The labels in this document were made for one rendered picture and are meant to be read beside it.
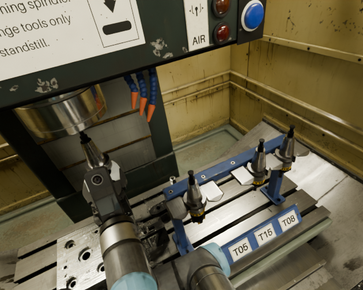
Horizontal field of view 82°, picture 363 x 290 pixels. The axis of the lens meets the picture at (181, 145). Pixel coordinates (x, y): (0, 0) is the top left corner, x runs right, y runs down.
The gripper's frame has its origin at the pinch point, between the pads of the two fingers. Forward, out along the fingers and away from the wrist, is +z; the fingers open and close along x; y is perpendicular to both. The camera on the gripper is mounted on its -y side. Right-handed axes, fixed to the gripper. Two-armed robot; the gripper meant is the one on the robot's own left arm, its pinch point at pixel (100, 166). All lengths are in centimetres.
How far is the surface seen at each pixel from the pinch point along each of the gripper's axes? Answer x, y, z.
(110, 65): 9.5, -30.4, -21.4
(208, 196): 23.8, 11.8, -15.7
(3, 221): -82, 74, 76
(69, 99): 2.1, -23.2, -8.7
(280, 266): 47, 59, -29
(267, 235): 43, 40, -23
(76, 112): 2.1, -20.5, -8.7
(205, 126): 76, 66, 81
